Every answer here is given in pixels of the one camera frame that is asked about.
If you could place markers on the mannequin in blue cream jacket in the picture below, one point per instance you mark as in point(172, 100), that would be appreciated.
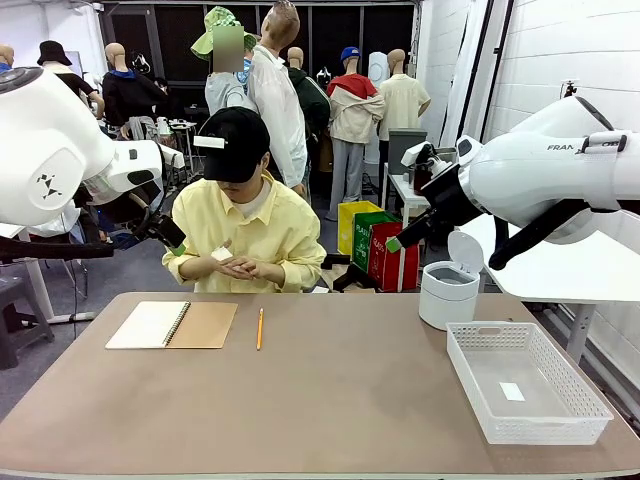
point(5, 55)

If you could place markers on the white round trash bin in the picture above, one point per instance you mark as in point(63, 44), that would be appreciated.
point(445, 305)

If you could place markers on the white dress form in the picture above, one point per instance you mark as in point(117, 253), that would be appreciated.
point(378, 70)

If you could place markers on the person in yellow shirt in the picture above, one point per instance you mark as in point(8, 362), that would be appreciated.
point(265, 225)

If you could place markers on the tall mannequin in white shirt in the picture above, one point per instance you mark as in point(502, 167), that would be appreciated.
point(275, 100)

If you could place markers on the mannequin in grey shirt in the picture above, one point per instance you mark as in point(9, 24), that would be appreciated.
point(225, 95)

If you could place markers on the black wall pole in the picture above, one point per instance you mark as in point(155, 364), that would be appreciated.
point(502, 50)
point(479, 50)

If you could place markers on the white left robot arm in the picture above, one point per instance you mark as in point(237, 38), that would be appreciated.
point(40, 150)

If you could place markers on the yellow pencil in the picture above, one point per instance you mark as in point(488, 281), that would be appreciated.
point(260, 330)

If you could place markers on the grey tray stack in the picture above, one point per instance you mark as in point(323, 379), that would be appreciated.
point(447, 151)

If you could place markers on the white cap-mounted camera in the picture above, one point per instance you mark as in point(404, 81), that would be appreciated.
point(210, 142)

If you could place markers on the mannequin in black hoodie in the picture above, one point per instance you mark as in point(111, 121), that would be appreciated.
point(130, 95)

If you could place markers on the black baseball cap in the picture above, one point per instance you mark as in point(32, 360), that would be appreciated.
point(245, 145)

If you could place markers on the small white basket label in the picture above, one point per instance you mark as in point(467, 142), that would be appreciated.
point(512, 391)

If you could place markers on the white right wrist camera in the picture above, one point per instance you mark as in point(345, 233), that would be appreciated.
point(415, 152)

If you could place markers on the mannequin in cream shirt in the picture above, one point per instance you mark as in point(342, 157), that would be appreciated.
point(402, 100)

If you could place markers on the yellow recycling bin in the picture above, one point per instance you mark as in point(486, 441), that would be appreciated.
point(347, 225)

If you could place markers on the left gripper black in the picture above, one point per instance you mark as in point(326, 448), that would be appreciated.
point(142, 207)

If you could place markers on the person's left forearm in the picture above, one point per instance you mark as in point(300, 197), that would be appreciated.
point(295, 272)

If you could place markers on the person's right hand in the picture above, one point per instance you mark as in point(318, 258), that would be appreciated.
point(212, 265)

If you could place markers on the black bucket hat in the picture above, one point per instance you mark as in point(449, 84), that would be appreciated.
point(52, 52)

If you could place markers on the white plastic bag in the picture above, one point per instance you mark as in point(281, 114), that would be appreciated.
point(60, 225)

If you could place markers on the white desk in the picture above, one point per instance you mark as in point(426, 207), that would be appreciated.
point(40, 290)

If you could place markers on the white hanging sheet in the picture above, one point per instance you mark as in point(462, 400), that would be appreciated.
point(462, 60)

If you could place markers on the black floor stand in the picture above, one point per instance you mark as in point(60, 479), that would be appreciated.
point(356, 277)

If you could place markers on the green checked sun hat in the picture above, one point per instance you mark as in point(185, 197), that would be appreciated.
point(220, 20)

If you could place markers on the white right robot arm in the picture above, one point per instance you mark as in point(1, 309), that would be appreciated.
point(525, 170)

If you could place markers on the small white side table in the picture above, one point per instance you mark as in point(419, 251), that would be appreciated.
point(400, 187)

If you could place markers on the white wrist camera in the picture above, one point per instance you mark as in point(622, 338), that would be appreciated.
point(415, 152)
point(172, 157)

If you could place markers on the green recycling bin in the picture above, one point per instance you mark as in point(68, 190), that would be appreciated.
point(365, 240)

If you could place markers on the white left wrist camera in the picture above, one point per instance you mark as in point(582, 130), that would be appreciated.
point(172, 157)

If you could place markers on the person's right forearm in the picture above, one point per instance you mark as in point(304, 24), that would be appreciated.
point(182, 265)

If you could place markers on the mannequin in black top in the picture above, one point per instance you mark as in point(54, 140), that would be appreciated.
point(80, 84)

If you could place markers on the mannequin in dark green jacket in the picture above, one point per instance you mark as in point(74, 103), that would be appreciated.
point(312, 100)

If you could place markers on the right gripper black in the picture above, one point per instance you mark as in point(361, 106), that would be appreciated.
point(450, 197)

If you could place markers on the grey cabinet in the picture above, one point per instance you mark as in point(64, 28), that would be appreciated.
point(394, 140)

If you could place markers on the black tripod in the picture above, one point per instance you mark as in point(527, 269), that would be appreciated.
point(569, 90)

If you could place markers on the brown spiral notebook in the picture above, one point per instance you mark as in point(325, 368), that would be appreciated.
point(200, 325)

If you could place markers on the mannequin in red beige jacket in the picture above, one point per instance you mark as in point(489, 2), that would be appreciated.
point(352, 115)

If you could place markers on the red recycling bin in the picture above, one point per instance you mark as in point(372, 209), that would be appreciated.
point(385, 270)

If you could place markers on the blue cap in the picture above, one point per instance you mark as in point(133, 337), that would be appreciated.
point(350, 53)

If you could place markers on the white perforated plastic basket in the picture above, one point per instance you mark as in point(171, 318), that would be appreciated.
point(550, 425)

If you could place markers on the person's left hand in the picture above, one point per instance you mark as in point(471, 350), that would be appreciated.
point(245, 269)

